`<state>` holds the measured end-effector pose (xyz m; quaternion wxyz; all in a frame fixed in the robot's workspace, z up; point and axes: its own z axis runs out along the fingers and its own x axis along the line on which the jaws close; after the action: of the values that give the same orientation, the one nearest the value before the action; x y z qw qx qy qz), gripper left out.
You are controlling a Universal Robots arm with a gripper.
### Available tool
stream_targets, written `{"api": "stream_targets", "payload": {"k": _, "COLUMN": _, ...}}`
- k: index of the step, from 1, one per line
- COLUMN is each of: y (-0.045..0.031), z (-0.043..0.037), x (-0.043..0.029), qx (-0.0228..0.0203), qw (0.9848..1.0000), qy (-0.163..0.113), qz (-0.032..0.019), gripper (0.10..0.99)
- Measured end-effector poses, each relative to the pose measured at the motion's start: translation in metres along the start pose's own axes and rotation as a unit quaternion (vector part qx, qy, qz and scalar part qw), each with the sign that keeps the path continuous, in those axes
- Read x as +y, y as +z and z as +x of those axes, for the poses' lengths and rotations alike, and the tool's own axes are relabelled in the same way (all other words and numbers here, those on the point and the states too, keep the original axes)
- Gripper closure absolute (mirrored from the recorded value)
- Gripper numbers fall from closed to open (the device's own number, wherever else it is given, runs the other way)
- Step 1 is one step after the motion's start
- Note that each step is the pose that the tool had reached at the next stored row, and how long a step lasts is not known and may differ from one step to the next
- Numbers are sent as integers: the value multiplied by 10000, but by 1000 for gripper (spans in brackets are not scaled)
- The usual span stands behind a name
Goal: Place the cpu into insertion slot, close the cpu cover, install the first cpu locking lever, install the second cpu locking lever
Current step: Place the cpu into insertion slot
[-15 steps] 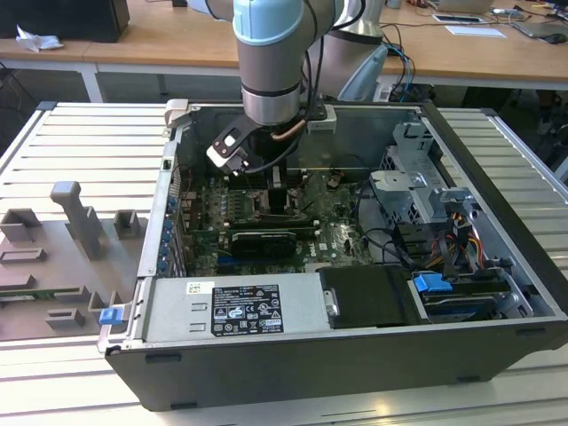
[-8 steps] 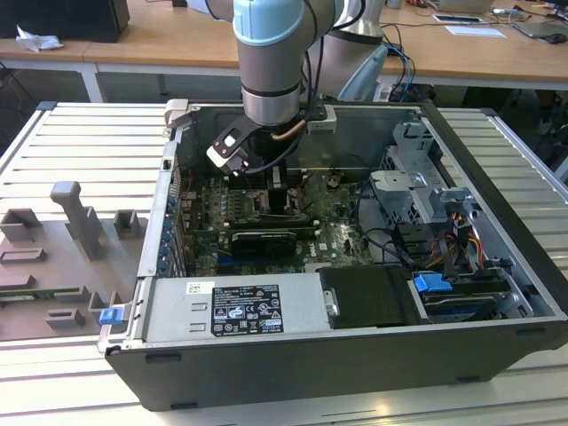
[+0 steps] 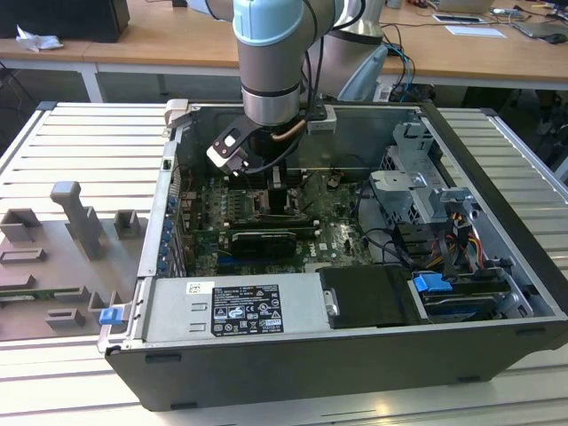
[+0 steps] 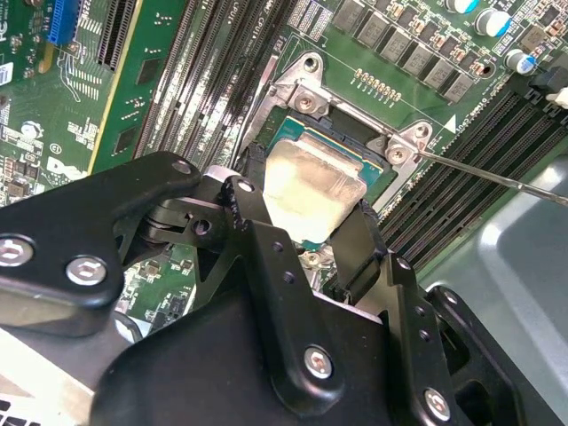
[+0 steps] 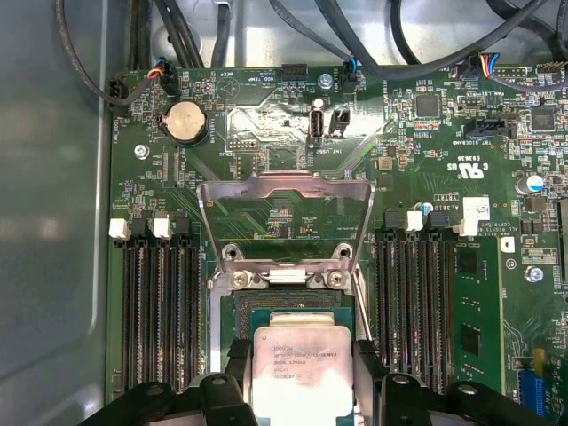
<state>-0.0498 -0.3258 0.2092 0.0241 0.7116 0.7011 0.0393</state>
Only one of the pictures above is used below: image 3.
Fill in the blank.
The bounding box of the CPU socket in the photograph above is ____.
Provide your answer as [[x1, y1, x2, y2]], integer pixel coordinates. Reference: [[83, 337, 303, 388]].
[[250, 185, 312, 222]]

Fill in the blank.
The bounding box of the grey case latch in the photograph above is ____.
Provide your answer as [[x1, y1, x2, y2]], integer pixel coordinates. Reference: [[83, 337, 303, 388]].
[[162, 98, 193, 130]]

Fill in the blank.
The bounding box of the black graphics card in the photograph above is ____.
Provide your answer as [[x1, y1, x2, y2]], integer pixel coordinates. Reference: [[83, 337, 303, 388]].
[[229, 229, 298, 262]]

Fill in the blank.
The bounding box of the green motherboard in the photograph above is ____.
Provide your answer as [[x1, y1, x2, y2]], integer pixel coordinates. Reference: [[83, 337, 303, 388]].
[[177, 170, 378, 274]]

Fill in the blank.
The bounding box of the silver metal drive cage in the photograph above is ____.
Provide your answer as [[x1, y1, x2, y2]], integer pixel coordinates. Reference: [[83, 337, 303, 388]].
[[367, 120, 483, 227]]

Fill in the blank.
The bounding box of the wooden desk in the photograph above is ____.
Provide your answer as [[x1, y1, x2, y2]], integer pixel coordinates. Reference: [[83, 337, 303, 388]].
[[0, 0, 568, 92]]

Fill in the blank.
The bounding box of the black plastic shroud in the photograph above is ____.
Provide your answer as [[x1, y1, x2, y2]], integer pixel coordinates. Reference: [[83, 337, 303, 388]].
[[318, 264, 422, 330]]

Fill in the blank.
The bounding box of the silver power supply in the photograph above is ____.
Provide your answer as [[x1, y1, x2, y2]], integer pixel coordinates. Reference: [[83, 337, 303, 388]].
[[140, 271, 339, 343]]

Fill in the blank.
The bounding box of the hard disk in blue carrier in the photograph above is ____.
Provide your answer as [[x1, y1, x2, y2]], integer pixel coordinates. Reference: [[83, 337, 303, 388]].
[[410, 271, 511, 325]]

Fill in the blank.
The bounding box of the white paper sheet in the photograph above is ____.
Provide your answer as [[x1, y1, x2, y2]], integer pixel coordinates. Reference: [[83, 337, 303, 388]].
[[445, 24, 508, 40]]

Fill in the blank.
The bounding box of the black silver PC case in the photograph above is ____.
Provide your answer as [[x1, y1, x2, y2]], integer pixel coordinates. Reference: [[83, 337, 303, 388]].
[[96, 98, 568, 414]]

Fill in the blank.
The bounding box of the silver laptop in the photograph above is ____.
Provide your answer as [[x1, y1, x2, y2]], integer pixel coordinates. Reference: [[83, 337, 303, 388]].
[[437, 0, 494, 13]]

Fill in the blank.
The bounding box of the large black box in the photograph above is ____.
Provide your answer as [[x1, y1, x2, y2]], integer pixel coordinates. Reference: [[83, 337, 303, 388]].
[[0, 0, 131, 44]]

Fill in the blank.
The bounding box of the grey parts rack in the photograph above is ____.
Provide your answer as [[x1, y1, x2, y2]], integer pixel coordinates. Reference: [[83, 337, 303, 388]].
[[0, 179, 150, 343]]

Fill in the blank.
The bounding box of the crumpled white paper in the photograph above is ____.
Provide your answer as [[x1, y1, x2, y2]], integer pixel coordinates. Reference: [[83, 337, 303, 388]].
[[15, 24, 64, 53]]

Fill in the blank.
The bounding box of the green RAM stick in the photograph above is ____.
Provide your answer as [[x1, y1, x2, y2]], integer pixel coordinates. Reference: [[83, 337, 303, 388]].
[[0, 287, 85, 301]]

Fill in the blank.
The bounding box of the grey laptop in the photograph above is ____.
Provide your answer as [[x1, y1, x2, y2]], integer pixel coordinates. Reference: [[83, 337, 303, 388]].
[[512, 18, 568, 40]]

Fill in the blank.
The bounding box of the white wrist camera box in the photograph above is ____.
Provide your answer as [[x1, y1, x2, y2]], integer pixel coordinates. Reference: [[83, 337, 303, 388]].
[[304, 104, 338, 136]]

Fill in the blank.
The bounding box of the blue cable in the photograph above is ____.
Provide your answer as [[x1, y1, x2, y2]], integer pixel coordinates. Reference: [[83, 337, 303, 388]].
[[384, 42, 417, 106]]

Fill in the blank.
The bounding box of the yellow red wire bundle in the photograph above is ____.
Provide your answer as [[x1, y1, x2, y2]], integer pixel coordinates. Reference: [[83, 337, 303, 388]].
[[428, 211, 487, 276]]

